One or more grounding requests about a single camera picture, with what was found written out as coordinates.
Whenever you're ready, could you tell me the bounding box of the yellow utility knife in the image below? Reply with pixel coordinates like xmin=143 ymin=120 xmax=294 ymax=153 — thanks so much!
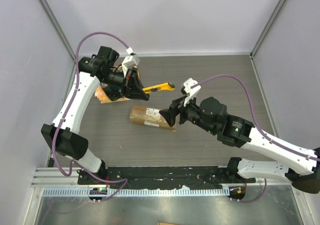
xmin=142 ymin=82 xmax=175 ymax=94

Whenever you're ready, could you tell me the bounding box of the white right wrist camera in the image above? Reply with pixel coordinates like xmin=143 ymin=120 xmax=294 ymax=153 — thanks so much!
xmin=180 ymin=78 xmax=201 ymax=107

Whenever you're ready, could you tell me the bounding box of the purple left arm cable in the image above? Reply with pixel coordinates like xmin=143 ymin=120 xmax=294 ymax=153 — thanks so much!
xmin=52 ymin=31 xmax=135 ymax=203

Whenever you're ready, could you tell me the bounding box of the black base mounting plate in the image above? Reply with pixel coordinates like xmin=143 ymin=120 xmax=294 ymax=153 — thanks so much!
xmin=76 ymin=165 xmax=257 ymax=190

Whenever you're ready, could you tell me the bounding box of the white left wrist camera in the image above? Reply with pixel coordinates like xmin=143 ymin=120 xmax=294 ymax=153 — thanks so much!
xmin=121 ymin=47 xmax=140 ymax=77

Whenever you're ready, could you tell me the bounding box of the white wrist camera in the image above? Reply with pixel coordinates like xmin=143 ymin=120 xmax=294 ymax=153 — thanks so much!
xmin=180 ymin=78 xmax=201 ymax=107
xmin=121 ymin=47 xmax=140 ymax=77

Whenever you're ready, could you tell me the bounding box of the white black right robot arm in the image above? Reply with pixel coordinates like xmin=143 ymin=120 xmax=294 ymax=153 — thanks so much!
xmin=159 ymin=97 xmax=320 ymax=194

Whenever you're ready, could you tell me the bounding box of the black patterned tray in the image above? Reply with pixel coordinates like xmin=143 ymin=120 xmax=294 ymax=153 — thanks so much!
xmin=100 ymin=83 xmax=124 ymax=102

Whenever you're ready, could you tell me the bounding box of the cardboard box on floor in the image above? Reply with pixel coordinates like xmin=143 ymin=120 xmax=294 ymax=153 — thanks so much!
xmin=157 ymin=221 xmax=179 ymax=225

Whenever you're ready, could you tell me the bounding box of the brown cardboard express box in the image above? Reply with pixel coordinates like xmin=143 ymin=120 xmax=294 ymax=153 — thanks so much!
xmin=129 ymin=105 xmax=177 ymax=131

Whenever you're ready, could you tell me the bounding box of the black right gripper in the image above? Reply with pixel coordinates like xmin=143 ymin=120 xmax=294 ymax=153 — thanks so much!
xmin=159 ymin=91 xmax=217 ymax=134

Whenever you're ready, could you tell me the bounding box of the white slotted cable duct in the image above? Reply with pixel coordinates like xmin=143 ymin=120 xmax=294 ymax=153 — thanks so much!
xmin=42 ymin=186 xmax=230 ymax=198

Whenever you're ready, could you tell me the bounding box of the orange checkered cloth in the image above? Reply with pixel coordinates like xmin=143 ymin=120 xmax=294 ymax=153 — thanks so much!
xmin=94 ymin=62 xmax=149 ymax=102

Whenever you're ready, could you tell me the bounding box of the aluminium frame rail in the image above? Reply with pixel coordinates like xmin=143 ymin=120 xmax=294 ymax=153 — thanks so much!
xmin=31 ymin=165 xmax=306 ymax=188

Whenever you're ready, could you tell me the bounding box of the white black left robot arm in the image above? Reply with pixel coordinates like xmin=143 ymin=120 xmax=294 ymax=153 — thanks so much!
xmin=41 ymin=46 xmax=150 ymax=185

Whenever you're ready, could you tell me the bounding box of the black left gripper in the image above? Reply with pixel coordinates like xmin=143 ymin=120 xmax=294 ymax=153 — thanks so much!
xmin=102 ymin=66 xmax=150 ymax=101

